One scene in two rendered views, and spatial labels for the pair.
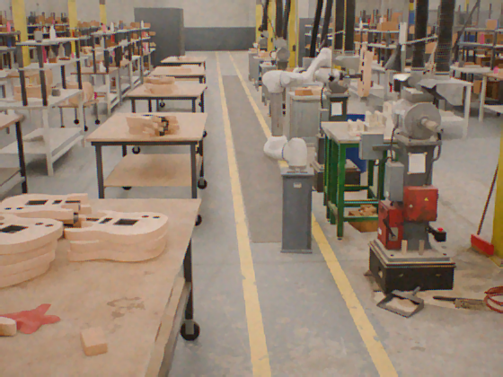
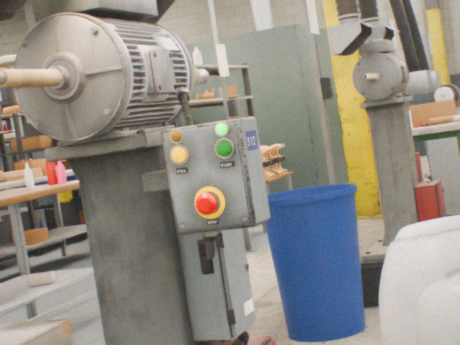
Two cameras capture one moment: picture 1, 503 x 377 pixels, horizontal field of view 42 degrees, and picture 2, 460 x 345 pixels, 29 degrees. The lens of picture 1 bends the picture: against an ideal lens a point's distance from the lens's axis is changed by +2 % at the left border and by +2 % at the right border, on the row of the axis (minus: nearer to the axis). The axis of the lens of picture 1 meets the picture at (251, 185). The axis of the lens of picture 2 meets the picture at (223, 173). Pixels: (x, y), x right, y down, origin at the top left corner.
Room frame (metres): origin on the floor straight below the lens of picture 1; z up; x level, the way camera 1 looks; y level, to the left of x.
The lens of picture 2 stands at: (6.32, -0.20, 1.11)
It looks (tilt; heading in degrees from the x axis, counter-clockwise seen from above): 3 degrees down; 204
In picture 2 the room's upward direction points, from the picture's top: 9 degrees counter-clockwise
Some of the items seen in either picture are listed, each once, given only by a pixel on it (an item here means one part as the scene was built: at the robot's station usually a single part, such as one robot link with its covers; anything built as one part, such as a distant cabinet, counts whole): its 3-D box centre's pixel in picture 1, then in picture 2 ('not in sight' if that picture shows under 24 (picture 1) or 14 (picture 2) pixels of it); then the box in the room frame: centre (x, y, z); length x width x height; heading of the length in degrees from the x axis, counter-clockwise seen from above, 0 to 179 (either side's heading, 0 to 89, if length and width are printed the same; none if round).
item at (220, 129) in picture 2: not in sight; (221, 129); (4.83, -0.86, 1.10); 0.03 x 0.01 x 0.03; 93
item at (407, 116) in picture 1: (414, 118); (112, 77); (4.64, -1.18, 1.25); 0.41 x 0.27 x 0.26; 3
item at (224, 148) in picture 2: not in sight; (225, 148); (4.83, -0.86, 1.07); 0.03 x 0.01 x 0.03; 93
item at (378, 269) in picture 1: (409, 267); not in sight; (4.58, -1.19, 0.12); 0.61 x 0.51 x 0.25; 93
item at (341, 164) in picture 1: (340, 191); not in sight; (5.55, -0.81, 0.45); 0.05 x 0.05 x 0.90; 3
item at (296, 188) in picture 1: (296, 209); not in sight; (5.33, -0.40, 0.35); 0.28 x 0.28 x 0.70; 86
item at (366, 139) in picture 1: (376, 151); (218, 187); (4.71, -0.94, 0.99); 0.24 x 0.21 x 0.26; 3
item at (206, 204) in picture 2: not in sight; (208, 202); (4.84, -0.91, 0.97); 0.04 x 0.04 x 0.04; 3
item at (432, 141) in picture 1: (417, 138); (133, 140); (4.58, -1.19, 1.11); 0.36 x 0.24 x 0.04; 3
